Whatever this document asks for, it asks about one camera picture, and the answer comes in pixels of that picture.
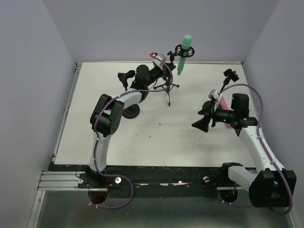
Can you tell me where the black round-base clip stand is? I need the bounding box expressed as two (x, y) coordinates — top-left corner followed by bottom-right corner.
(118, 70), (141, 119)

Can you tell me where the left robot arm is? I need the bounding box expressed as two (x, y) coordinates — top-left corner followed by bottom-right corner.
(88, 62), (176, 176)

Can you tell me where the pink toy microphone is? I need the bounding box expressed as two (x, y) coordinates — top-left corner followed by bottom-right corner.
(219, 97), (231, 129)

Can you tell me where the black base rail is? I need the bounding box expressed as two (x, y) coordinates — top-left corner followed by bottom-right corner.
(48, 163), (241, 199)

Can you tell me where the aluminium frame extrusion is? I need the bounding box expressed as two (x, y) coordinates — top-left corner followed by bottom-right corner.
(26, 63), (83, 228)

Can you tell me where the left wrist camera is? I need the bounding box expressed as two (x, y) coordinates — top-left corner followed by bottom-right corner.
(150, 52), (167, 68)

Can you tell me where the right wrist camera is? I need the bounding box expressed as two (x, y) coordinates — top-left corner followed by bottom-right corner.
(208, 89), (222, 102)

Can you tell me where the black tripod shock-mount stand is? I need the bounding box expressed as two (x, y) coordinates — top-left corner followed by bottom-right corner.
(153, 44), (195, 106)

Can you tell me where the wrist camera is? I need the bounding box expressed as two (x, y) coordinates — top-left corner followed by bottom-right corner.
(208, 89), (222, 102)
(150, 52), (167, 68)

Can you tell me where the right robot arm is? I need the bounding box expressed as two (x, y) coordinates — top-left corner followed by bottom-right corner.
(192, 90), (296, 208)

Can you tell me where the green toy microphone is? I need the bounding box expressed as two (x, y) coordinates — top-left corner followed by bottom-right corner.
(177, 35), (192, 76)

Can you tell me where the black right round-base stand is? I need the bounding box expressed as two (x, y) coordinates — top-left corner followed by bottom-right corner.
(215, 69), (239, 109)

